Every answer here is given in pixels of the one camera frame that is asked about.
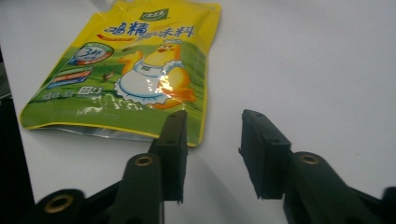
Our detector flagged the yellow green spouted seasoning pouch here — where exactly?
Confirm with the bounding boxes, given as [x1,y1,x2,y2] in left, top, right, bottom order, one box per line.
[18,0,222,147]

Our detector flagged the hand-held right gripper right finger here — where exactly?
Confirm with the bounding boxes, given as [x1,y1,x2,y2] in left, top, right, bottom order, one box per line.
[238,108,386,224]

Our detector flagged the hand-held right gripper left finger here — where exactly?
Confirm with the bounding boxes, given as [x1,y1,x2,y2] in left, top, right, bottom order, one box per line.
[106,109,190,224]

